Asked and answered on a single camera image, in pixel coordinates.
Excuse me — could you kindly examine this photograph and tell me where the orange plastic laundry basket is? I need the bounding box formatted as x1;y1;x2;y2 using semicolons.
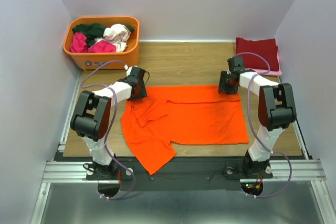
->
63;16;140;70

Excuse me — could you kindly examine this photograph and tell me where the dark green garment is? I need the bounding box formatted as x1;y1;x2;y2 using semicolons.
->
72;23;135;48

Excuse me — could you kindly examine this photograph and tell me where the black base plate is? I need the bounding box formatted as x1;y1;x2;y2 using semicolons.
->
86;155;274;192

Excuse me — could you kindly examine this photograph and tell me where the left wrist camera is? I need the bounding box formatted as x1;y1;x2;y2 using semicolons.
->
124;65;132;76

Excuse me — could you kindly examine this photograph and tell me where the pale pink garment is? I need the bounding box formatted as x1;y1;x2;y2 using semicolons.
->
93;24;134;53

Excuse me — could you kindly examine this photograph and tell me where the orange t-shirt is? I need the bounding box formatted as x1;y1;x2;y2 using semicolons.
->
121;85;249;175

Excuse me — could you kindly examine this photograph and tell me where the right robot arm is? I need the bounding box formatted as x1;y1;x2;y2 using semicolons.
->
218;55;297;177

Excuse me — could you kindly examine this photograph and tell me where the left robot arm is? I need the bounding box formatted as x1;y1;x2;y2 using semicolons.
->
70;66;147;179

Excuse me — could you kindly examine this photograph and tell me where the magenta garment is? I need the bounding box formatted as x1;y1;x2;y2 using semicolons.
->
70;32;117;53

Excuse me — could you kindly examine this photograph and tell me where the folded pink t-shirt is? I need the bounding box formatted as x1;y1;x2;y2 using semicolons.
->
254;54;282;77

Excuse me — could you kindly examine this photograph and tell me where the folded dark red t-shirt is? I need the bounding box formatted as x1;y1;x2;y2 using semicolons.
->
236;37;280;71

